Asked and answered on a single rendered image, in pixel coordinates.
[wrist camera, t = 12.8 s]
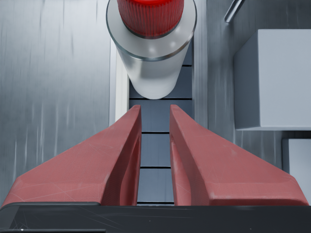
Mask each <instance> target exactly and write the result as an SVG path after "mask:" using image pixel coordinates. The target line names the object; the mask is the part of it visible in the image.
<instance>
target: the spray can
mask: <svg viewBox="0 0 311 233"><path fill-rule="evenodd" d="M196 24H197V8H196V4H195V1H194V0H109V1H108V4H107V8H106V25H107V28H108V32H109V34H110V36H111V38H112V40H113V41H114V44H115V46H116V48H117V50H118V53H119V55H120V57H121V60H122V62H123V64H124V67H125V69H126V71H127V73H128V76H129V78H130V80H131V82H132V85H133V87H134V89H135V91H136V92H137V93H138V94H139V95H140V96H142V97H144V98H146V99H150V100H158V99H162V98H164V97H166V96H168V95H169V94H170V93H171V92H172V91H173V90H174V88H175V85H176V82H177V79H178V76H179V73H180V70H181V67H182V64H183V61H184V59H185V56H186V53H187V49H188V46H189V43H190V41H191V38H192V36H193V34H194V31H195V28H196Z"/></svg>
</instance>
